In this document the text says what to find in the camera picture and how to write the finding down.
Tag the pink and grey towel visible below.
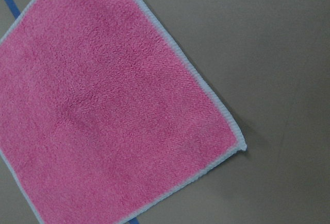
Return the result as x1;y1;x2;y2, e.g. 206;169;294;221
1;0;246;223

